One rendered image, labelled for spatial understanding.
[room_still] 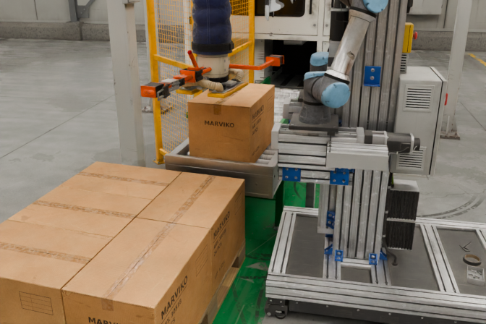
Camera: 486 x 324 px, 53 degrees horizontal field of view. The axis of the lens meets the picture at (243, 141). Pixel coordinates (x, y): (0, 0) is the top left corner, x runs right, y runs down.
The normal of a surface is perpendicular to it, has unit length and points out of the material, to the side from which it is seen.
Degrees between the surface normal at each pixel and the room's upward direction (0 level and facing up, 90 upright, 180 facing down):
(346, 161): 90
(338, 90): 97
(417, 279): 0
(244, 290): 0
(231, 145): 90
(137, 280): 0
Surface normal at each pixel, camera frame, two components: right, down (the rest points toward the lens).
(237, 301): 0.00, -0.94
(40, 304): -0.28, 0.32
